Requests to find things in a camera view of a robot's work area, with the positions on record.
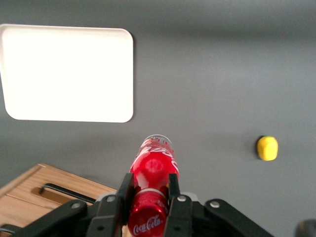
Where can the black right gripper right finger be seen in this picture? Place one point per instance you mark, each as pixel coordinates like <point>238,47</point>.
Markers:
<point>180,217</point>

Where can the red coke bottle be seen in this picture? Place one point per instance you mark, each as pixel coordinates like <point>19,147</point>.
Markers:
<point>153,168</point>

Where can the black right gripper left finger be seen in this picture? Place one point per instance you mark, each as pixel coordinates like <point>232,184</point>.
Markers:
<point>111,214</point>

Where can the wooden drawer cabinet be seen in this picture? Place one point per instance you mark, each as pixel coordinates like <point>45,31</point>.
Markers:
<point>22,202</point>

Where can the beige plastic tray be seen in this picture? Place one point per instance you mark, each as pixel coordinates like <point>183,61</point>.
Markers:
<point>66,74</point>

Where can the yellow toy lemon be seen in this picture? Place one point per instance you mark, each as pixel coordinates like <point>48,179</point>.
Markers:
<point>267,148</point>

